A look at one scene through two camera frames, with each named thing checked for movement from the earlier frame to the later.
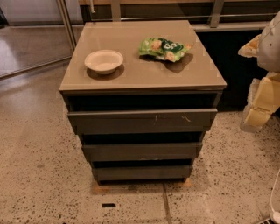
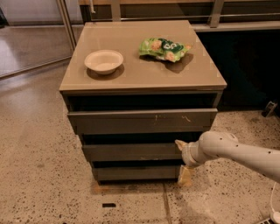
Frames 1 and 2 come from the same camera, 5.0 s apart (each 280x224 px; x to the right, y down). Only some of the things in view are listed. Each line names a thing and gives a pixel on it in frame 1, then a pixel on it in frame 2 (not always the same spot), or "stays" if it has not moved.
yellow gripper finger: x=254 y=119 → x=185 y=178
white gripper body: x=269 y=49 → x=187 y=154
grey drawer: x=142 y=173 stays
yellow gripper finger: x=250 y=49 → x=181 y=144
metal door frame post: x=64 y=10 stays
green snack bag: x=163 y=48 stays
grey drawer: x=143 y=122 stays
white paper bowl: x=103 y=61 stays
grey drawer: x=145 y=150 stays
